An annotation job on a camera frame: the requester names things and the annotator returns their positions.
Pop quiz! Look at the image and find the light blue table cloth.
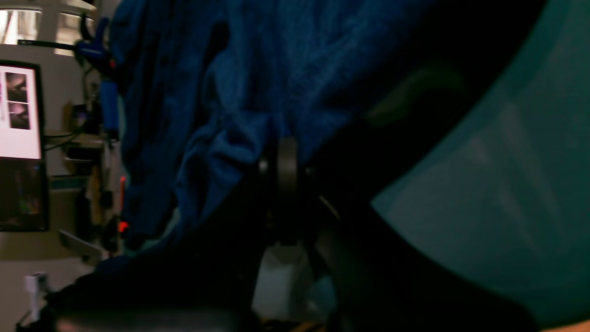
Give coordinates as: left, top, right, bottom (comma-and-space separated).
373, 0, 589, 332

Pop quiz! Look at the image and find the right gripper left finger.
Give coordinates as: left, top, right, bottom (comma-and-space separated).
44, 138, 298, 332

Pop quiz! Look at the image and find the blue orange bottom clamp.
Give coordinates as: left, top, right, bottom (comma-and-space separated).
74, 13, 120, 141

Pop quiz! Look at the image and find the computer monitor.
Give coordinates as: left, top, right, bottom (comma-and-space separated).
0, 59, 50, 232

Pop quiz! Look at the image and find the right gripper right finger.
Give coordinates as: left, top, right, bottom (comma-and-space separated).
304, 166, 540, 332

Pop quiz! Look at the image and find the blue t-shirt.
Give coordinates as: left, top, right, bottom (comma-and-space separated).
94, 0, 549, 277

